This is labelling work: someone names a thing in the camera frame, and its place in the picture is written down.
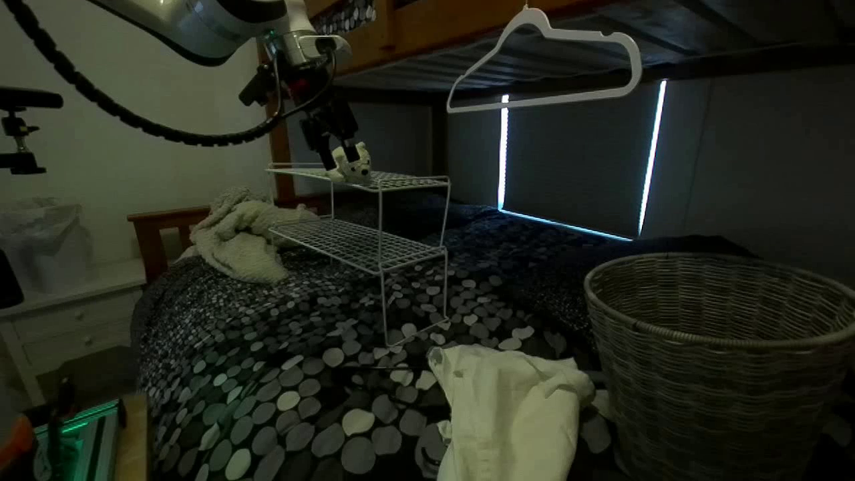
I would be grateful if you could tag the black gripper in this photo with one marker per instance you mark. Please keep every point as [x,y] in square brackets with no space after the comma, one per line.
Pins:
[328,116]

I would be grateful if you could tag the white stuffed toy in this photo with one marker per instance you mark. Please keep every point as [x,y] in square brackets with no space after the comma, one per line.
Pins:
[354,169]

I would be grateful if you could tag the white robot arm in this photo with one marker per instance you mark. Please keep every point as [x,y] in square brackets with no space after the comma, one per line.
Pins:
[299,66]

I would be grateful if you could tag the cream crumpled blanket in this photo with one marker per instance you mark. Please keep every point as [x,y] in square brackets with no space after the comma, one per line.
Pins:
[237,237]

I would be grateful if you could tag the wooden bed headboard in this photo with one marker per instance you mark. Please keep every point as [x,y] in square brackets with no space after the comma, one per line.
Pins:
[162,237]

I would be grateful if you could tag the white plastic clothes hanger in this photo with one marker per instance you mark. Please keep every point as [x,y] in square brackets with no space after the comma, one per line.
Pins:
[551,66]

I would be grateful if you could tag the black dotted bedspread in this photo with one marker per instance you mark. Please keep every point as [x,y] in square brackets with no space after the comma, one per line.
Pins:
[324,376]

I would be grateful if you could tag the dark roller window blind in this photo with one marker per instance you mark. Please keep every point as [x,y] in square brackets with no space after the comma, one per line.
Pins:
[573,163]

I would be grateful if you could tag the white bag on nightstand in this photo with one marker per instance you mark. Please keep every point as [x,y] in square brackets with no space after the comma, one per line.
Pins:
[48,243]

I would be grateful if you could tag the white cloth in front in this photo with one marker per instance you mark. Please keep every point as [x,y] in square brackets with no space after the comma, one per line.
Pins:
[511,416]

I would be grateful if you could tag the white nightstand drawer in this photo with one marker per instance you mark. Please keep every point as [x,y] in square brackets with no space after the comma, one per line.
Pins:
[52,330]

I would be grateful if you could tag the green lit device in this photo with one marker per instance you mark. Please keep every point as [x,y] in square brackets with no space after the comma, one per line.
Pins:
[80,448]

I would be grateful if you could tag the grey wicker basket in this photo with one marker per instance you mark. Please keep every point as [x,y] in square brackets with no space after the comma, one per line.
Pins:
[720,366]

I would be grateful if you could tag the white wire two-tier shelf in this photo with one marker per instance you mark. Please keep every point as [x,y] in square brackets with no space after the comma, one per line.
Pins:
[371,250]

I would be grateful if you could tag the wooden bunk bed frame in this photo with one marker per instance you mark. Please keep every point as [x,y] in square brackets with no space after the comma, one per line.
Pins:
[414,50]

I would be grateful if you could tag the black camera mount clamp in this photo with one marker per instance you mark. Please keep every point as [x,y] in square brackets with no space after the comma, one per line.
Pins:
[16,102]

